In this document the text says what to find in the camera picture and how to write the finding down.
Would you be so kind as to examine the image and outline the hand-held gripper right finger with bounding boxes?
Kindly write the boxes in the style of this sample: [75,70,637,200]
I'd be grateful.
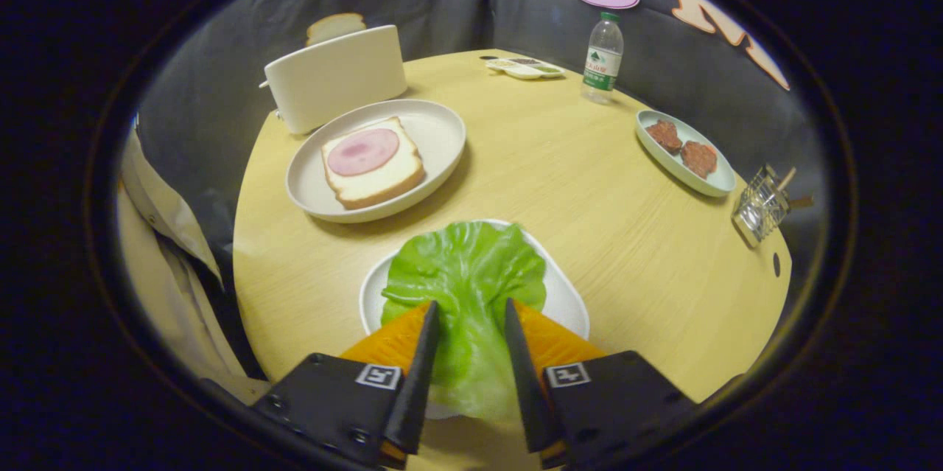
[505,299,698,470]

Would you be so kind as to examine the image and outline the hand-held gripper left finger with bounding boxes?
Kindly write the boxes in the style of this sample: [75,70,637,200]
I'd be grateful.
[254,301,440,470]

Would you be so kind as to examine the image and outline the green lettuce leaf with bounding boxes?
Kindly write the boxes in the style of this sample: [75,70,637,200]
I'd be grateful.
[380,220,547,422]

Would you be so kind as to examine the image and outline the toasted bread slice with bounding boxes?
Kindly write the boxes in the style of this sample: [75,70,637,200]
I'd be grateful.
[306,13,367,46]

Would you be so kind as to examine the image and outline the white square plate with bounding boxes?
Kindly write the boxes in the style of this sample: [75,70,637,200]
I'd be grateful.
[359,218,591,420]

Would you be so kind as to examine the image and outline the white bread slice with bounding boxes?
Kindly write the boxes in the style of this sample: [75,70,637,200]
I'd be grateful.
[320,116,426,210]

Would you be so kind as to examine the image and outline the pink ham slice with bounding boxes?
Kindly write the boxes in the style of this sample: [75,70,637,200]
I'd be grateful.
[327,128,400,177]

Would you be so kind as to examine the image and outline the beige round plate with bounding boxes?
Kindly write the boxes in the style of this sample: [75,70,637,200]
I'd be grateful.
[286,99,467,224]

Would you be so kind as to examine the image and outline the light blue oval plate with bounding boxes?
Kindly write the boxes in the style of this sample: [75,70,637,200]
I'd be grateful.
[636,109,737,198]

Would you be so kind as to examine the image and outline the brown meat patty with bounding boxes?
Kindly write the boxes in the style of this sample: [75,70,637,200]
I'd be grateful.
[680,141,718,178]
[647,119,683,154]

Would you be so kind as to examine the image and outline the white divided tray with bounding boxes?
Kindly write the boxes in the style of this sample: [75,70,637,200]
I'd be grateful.
[486,56,567,80]

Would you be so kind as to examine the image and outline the white toaster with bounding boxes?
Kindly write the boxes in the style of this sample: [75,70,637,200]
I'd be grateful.
[259,24,408,136]

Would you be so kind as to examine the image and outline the person's beige shirt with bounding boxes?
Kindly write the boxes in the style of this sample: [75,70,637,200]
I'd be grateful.
[118,117,270,405]

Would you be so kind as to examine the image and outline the clear plastic water bottle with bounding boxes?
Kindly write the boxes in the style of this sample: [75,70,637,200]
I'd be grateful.
[581,11,625,105]

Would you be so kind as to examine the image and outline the wire mesh holder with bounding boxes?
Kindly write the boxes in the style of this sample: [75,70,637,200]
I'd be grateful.
[732,164,790,248]

